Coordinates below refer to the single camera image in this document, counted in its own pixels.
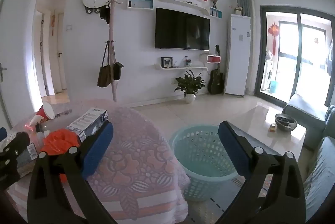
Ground clear spray bottle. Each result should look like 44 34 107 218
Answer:
25 119 50 148

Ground blue grey cloth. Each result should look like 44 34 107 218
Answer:
14 149 37 179

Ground white standing air conditioner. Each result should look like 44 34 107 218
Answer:
224 14 251 97

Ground metal bowl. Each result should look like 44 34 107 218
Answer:
275 113 298 132

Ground white hallway door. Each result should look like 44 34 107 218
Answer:
56 13 66 91

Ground black guitar bag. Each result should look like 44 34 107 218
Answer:
208 45 225 95

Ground white wavy wall shelf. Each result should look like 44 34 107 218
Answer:
153 0 212 17

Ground pink coat rack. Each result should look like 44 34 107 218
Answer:
103 0 131 102

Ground blue box shelf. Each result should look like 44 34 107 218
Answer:
209 7 223 19

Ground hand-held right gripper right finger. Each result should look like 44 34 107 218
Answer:
218 121 307 224

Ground pink floral tablecloth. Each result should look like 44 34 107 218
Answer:
5 100 191 224

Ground small labelled packet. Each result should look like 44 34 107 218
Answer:
26 143 38 160

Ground black hat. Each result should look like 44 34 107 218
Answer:
99 3 111 24

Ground red knot hanging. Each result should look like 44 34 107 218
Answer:
268 21 280 56

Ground grey curtain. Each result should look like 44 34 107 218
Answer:
235 0 252 17

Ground sliding glass door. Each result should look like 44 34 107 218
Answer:
254 5 335 108

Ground light blue laundry basket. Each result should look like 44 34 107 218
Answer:
169 125 248 202

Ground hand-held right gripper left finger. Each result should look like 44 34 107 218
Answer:
27 122 116 224

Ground hanging clothes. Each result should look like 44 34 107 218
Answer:
325 40 335 75

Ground potted green plant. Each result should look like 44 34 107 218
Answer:
174 70 206 104

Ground washing machine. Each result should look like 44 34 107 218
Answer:
262 60 274 91

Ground small black bag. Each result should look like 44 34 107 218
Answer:
113 41 124 81

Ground grey sofa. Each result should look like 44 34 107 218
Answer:
284 93 335 224

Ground white and blue carton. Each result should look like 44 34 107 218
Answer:
66 108 108 142

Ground orange cloth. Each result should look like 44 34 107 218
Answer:
39 128 82 183

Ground glossy coffee table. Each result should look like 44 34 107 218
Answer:
224 105 307 162

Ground grey door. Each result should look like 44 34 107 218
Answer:
0 0 34 130

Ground brown tote bag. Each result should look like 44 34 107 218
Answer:
97 41 113 88

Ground white low wall shelf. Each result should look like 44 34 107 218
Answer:
154 53 210 71

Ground wall-mounted television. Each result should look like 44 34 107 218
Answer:
155 7 210 51

